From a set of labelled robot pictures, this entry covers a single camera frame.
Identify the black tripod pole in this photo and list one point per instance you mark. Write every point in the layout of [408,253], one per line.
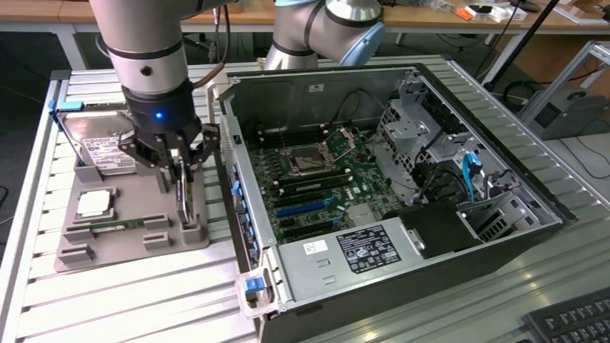
[527,35]

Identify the grey control box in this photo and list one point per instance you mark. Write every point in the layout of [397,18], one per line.
[567,114]

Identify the vented silver disk bay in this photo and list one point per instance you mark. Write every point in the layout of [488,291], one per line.
[500,221]

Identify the green motherboard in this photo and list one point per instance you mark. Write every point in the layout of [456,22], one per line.
[376,186]

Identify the silver CPU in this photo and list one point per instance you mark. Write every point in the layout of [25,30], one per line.
[94,203]

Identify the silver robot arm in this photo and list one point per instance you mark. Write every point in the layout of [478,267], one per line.
[142,35]

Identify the grey parts rack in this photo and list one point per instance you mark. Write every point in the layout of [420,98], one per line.
[133,246]

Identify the orange and white box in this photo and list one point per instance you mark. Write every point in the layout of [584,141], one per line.
[463,13]

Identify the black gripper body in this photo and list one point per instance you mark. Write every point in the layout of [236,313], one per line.
[161,114]

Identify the green RAM stick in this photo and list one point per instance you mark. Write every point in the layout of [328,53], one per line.
[118,225]

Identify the silver socket cover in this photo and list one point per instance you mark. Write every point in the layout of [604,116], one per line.
[344,131]

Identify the black RAM slot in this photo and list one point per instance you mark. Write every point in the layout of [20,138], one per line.
[309,176]
[291,129]
[293,136]
[309,173]
[295,140]
[292,133]

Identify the silver disk bay cage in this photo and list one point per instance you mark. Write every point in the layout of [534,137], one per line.
[409,123]

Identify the CPU socket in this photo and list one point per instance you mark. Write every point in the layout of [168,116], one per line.
[304,162]

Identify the green graphics card with fan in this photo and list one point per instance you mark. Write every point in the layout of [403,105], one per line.
[187,200]

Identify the black keyboard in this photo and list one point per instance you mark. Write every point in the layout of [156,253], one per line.
[571,321]

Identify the hard disk drive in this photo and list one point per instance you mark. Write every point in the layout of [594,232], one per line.
[68,106]

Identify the silver hard disk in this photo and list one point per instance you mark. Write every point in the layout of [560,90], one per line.
[94,128]

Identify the dark RAM stick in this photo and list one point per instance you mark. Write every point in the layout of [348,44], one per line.
[313,186]

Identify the white papers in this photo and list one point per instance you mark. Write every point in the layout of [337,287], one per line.
[580,16]

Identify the black open PC case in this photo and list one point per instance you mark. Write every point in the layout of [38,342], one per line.
[476,271]

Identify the grey power supply unit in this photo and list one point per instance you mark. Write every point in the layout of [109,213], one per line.
[313,271]

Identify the blue case latch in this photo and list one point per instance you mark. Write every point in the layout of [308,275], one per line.
[252,286]

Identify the brown wooden block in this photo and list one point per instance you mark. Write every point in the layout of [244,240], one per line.
[590,4]

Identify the black expansion slot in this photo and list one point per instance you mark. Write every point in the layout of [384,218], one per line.
[297,202]
[309,230]

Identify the wooden desk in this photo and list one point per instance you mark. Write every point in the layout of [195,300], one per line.
[28,10]
[428,18]

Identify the black plastic shroud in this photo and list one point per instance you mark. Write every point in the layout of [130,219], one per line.
[433,232]

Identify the silver chipset heatsink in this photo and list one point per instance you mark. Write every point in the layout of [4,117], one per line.
[363,214]

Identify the aluminium profile frame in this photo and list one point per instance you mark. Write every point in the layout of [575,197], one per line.
[574,66]

